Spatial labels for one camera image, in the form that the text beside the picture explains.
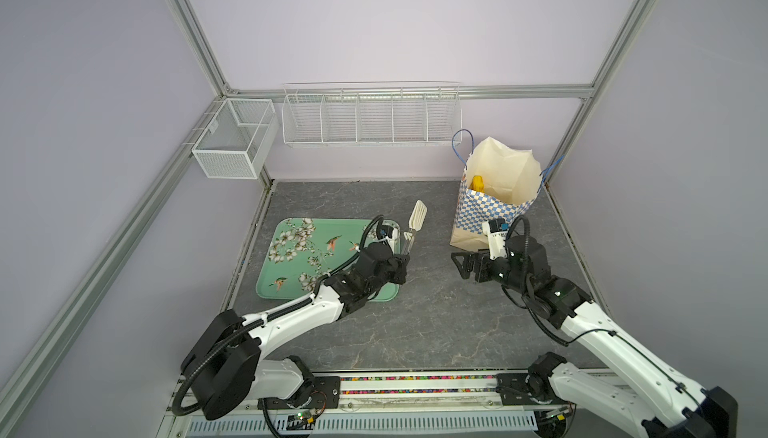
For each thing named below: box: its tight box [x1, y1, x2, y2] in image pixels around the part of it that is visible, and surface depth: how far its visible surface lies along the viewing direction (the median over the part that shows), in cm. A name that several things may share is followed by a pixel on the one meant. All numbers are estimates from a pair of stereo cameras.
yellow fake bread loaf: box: [469, 175, 485, 193], surface depth 111 cm
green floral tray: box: [256, 218, 401, 303], surface depth 96 cm
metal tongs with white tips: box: [403, 200, 428, 256], surface depth 87 cm
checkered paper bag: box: [450, 129, 565, 252], surface depth 96 cm
